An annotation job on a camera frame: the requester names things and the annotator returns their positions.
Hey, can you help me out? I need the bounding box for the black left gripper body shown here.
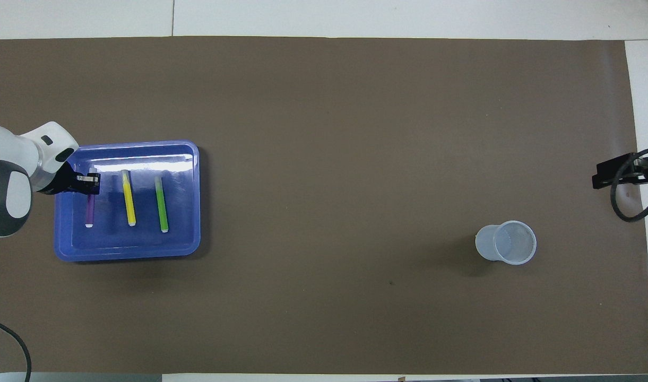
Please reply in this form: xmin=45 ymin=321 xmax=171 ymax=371
xmin=37 ymin=161 xmax=79 ymax=195

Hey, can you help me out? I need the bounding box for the purple pen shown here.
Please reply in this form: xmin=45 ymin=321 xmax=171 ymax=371
xmin=85 ymin=167 xmax=99 ymax=229

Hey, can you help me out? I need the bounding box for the yellow pen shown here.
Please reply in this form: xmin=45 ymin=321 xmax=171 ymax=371
xmin=121 ymin=170 xmax=137 ymax=227

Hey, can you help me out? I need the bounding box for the green pen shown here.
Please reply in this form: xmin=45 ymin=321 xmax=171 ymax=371
xmin=154 ymin=176 xmax=169 ymax=233

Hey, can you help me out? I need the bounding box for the blue plastic tray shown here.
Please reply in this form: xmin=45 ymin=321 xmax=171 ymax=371
xmin=54 ymin=140 xmax=201 ymax=263

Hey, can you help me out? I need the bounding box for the translucent plastic cup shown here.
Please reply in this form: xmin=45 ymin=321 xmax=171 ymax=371
xmin=475 ymin=220 xmax=537 ymax=266

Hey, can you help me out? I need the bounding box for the brown table mat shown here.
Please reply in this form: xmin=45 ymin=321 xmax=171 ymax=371
xmin=0 ymin=36 xmax=648 ymax=375

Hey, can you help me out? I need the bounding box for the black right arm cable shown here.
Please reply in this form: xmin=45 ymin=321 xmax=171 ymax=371
xmin=610 ymin=146 xmax=648 ymax=222

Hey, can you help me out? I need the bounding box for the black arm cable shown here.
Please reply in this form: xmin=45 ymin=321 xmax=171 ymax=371
xmin=0 ymin=316 xmax=32 ymax=382
xmin=610 ymin=146 xmax=648 ymax=222

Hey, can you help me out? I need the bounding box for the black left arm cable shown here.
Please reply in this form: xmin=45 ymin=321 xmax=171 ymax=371
xmin=0 ymin=316 xmax=32 ymax=382

